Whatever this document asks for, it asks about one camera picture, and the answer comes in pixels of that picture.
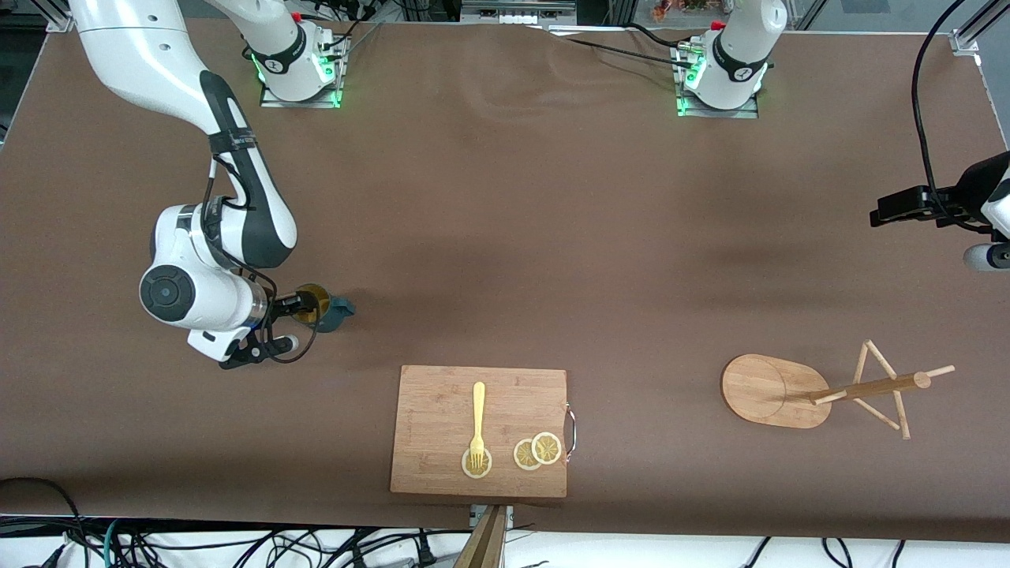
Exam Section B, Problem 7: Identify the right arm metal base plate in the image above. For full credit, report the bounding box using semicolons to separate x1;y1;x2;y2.
259;33;346;110

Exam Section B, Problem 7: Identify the grey metal box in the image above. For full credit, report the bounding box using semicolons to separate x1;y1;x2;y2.
461;0;578;25

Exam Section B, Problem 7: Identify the aluminium frame profile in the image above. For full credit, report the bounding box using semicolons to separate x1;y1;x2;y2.
950;0;1010;55
43;0;77;34

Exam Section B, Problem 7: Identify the thick black floor cable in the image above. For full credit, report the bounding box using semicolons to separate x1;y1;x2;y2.
0;476;89;568

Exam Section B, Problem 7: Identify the wooden mug rack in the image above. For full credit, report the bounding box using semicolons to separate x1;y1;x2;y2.
721;340;956;440

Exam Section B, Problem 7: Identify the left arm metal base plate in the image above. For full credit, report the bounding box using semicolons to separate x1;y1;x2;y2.
673;41;761;120

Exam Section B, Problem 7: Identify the red orange plant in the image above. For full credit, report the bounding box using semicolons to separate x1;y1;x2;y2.
653;0;728;21

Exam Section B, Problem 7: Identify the wooden cutting board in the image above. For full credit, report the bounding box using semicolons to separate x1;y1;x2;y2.
390;364;577;499

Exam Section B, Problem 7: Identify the black table cable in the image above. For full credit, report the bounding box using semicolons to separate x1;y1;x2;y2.
544;28;689;64
626;22;689;50

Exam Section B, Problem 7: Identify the teal cup with yellow inside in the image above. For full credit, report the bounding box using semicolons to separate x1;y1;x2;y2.
295;283;357;334

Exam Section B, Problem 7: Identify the yellow plastic fork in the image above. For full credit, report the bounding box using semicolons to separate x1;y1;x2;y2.
469;382;487;468

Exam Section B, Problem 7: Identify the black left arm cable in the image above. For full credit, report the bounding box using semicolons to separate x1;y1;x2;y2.
911;0;995;234

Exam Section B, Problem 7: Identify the wooden camera stand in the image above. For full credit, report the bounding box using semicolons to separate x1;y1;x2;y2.
454;505;507;568

